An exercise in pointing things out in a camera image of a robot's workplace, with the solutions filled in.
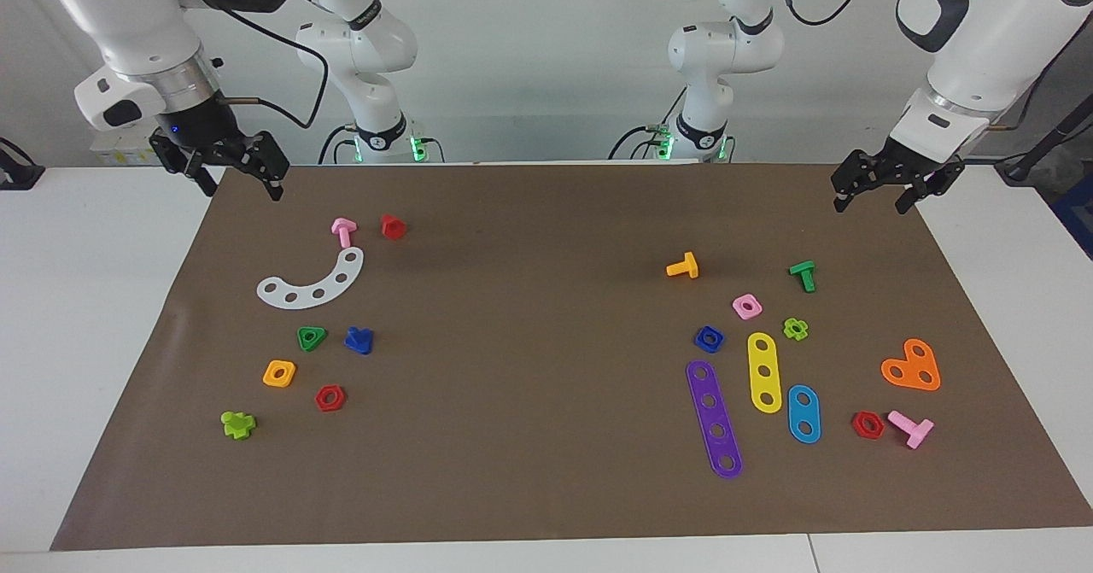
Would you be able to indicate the red plastic screw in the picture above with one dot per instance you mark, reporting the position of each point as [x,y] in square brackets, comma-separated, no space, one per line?
[393,228]

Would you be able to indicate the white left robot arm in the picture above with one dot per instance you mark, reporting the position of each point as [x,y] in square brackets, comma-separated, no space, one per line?
[982,35]

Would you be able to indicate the blue crate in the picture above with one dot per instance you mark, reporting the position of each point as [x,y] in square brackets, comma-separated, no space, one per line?
[1078,214]

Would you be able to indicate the pink square plastic nut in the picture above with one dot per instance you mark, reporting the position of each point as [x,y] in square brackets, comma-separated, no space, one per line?
[738,303]

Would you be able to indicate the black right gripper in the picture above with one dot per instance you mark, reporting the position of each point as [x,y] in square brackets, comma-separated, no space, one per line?
[201,129]

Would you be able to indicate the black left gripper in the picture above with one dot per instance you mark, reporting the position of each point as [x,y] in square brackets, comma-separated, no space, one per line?
[905,167]

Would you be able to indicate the pink plastic screw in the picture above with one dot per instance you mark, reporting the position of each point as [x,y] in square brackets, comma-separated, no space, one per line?
[344,230]
[914,429]

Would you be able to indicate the blue plastic screw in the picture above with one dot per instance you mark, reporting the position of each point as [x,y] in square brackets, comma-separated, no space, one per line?
[359,341]

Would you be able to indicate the orange square plastic nut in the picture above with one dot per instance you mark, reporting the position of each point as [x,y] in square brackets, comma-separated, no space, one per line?
[290,368]

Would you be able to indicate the brown table mat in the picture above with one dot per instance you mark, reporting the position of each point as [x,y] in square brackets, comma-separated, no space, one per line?
[529,436]

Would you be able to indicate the white curved perforated plate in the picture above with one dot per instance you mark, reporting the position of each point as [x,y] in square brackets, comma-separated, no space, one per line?
[330,286]

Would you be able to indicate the yellow three-hole plate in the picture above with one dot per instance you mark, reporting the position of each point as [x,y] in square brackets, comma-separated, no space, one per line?
[762,360]

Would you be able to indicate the black clamp mount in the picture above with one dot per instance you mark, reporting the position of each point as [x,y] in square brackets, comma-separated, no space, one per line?
[17,172]

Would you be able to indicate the orange plastic screw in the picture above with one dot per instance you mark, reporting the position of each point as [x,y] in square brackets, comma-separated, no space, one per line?
[686,266]

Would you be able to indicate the black stand pole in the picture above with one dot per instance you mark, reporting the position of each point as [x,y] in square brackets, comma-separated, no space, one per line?
[1046,142]

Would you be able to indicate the blue square plastic nut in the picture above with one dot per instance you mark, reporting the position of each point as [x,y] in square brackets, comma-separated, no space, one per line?
[700,344]

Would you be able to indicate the white yellow box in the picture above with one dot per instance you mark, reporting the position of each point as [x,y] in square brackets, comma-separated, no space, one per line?
[119,156]

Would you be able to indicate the lime green flower nut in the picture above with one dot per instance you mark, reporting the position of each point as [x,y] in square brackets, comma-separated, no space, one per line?
[788,326]

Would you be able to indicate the blue two-hole plate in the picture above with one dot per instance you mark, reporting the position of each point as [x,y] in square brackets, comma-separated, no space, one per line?
[803,414]

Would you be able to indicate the purple four-hole plate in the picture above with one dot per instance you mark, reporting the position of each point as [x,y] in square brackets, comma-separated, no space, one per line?
[714,415]

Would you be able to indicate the lime green plastic screw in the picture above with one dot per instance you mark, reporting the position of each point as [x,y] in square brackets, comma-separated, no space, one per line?
[236,425]

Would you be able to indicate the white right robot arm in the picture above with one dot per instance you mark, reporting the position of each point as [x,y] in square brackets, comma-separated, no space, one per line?
[128,18]

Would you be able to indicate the orange L-shaped plate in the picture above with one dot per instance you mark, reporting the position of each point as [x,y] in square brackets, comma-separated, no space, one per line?
[912,370]

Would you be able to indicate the red hexagon plastic nut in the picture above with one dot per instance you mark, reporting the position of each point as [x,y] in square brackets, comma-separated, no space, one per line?
[321,399]
[857,426]

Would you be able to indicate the green triangle plastic nut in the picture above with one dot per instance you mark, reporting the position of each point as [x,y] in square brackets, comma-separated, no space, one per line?
[320,334]

